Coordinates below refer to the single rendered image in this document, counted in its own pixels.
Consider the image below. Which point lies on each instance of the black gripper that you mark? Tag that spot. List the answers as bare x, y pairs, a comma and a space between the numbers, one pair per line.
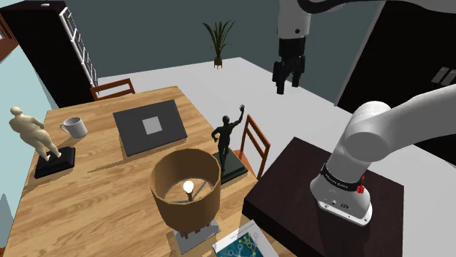
292, 48

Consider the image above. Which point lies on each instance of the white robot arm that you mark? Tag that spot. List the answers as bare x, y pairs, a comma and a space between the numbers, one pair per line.
370, 131

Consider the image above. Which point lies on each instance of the brown wooden chair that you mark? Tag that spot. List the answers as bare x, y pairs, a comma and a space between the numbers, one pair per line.
112, 85
258, 140

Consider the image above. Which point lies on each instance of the potted green plant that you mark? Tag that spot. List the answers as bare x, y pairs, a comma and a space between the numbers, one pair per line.
218, 35

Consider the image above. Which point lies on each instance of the dark robot stand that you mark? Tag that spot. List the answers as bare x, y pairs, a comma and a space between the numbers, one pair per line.
285, 210

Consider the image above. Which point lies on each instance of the dark grey closed laptop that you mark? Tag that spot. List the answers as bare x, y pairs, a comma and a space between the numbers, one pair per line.
137, 137

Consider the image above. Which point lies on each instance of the brown shade table lamp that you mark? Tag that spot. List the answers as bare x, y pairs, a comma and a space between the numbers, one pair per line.
188, 210

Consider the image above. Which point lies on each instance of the teal and white book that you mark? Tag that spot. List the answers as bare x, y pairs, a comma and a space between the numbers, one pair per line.
245, 245

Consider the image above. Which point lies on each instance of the white mug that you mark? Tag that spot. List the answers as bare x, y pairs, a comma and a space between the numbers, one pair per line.
76, 127

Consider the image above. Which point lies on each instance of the wooden table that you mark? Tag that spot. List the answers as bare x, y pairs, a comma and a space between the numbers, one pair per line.
89, 203

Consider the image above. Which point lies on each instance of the black cabinet with white shelves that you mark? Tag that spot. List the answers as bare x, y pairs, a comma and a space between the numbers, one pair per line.
42, 46

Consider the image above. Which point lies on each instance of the beige figure on black base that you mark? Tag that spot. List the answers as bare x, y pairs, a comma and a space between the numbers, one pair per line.
34, 137

